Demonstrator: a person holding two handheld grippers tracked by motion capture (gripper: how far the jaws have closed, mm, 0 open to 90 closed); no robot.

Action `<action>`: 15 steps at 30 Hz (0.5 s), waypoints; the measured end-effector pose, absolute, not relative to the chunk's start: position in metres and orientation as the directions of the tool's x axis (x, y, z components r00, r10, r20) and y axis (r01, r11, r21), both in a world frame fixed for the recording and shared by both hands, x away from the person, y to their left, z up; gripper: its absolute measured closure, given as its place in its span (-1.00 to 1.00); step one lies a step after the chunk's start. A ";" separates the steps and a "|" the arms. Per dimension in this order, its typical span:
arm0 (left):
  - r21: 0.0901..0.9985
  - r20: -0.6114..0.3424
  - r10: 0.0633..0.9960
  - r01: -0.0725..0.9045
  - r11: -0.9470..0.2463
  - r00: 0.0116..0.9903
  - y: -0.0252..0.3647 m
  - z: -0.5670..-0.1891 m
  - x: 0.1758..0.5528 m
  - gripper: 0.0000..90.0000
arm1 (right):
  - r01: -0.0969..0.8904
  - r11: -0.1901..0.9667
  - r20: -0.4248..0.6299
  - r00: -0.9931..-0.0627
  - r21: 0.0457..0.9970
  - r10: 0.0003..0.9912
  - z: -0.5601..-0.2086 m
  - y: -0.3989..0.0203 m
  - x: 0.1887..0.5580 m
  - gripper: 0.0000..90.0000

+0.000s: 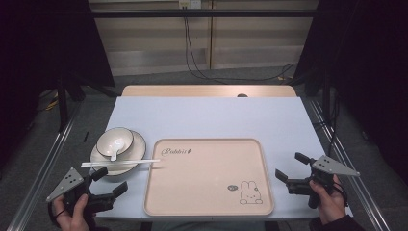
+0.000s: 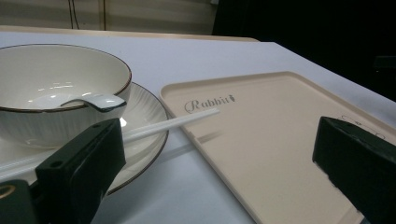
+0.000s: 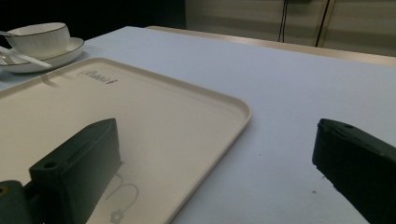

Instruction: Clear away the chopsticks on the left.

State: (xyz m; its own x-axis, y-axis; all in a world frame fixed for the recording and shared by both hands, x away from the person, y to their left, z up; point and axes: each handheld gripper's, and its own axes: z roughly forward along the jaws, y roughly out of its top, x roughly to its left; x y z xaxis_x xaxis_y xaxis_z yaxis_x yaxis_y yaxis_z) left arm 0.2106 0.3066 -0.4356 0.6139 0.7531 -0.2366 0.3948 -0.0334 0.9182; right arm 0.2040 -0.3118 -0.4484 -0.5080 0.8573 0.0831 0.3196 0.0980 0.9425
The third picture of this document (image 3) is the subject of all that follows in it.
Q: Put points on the white gold-rimmed saucer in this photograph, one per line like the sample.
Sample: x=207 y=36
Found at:
x=59 y=56

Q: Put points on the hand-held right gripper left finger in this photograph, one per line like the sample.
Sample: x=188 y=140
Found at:
x=77 y=165

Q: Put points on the cream plastic tray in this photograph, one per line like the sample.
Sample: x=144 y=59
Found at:
x=162 y=124

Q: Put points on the silver spoon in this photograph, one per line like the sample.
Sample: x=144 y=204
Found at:
x=21 y=57

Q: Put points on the white gold-rimmed cup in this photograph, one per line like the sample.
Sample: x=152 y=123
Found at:
x=40 y=39

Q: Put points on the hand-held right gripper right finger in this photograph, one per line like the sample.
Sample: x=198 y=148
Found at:
x=358 y=161

